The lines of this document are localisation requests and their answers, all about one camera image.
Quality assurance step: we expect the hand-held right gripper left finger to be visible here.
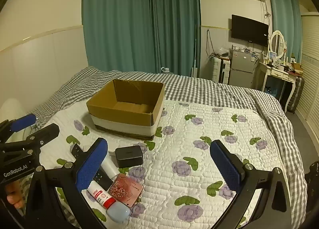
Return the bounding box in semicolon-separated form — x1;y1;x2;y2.
24;137;108;229

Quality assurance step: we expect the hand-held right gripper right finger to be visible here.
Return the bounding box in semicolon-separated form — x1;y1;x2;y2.
210;140;292;229

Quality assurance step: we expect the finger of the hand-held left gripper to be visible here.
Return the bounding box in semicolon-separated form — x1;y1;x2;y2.
0;114;38;143
0;123;60;154

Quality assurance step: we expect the white plastic bottle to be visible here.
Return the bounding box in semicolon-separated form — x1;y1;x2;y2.
100;155;120;178

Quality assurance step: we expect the black remote control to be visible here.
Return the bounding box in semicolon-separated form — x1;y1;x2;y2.
70;144;114;191

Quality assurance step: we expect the white tube with red cap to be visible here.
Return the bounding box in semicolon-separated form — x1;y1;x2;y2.
86;179;116;210

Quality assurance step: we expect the black rounded case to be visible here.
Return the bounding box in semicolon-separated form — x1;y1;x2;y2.
115;145;144;169

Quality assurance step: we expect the pink patterned card box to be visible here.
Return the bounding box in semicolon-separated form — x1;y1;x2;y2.
107;173;144;207

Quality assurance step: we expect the white small cup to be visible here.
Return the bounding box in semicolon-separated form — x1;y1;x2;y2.
106;201;131;224

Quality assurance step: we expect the cardboard box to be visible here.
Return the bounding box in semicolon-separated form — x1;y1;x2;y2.
86;79;165;141

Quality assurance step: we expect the person's left hand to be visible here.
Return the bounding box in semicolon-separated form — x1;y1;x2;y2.
5;181;27;211

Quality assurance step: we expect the white floral quilt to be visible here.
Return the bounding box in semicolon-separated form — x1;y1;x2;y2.
39;99;306;229

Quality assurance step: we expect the beige padded headboard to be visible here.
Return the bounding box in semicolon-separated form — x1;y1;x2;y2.
0;26;89;118

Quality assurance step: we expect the grey checked bedsheet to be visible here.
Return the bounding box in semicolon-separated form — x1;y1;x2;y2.
25;66;310;229

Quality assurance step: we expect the white ribbed suitcase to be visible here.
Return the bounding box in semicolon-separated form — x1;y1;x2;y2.
211;56;232;85

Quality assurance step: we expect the silver small fridge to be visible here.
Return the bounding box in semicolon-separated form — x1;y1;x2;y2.
228;49;262;88

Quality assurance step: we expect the dark suitcase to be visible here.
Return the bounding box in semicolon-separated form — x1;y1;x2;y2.
286;75;305;114

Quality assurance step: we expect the white dressing table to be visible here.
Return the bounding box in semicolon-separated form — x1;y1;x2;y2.
257;60;303;106

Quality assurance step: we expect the white mop pole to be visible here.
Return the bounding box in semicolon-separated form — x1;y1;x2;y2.
190;25;200;78

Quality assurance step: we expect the small brown box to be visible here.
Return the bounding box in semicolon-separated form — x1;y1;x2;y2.
290;62;304;74

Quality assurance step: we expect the white slatted wardrobe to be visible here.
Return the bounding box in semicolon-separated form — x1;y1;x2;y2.
297;12;319;143

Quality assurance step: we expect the wide green curtain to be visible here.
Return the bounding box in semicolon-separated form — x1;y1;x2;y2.
81;0;152;73

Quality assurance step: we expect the white oval mirror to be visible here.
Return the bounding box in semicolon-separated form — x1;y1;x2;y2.
268;31;287;60

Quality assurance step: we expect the narrow green curtain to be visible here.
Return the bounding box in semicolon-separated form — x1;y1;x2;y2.
149;0;202;79

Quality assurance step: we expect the light green window curtain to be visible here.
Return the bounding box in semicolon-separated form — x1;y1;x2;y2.
268;0;303;63

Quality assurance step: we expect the black wall cable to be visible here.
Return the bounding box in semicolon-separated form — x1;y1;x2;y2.
205;29;218;57

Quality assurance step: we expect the black wall television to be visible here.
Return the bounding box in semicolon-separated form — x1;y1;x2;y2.
231;14;269;47

